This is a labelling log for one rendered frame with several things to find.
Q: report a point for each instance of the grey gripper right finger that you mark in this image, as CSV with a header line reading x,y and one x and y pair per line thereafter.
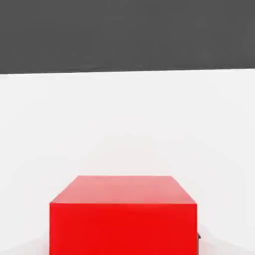
x,y
207,246

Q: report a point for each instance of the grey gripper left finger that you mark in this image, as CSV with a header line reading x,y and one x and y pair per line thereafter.
x,y
40,249

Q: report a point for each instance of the small red cube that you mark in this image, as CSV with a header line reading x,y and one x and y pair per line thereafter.
x,y
123,227

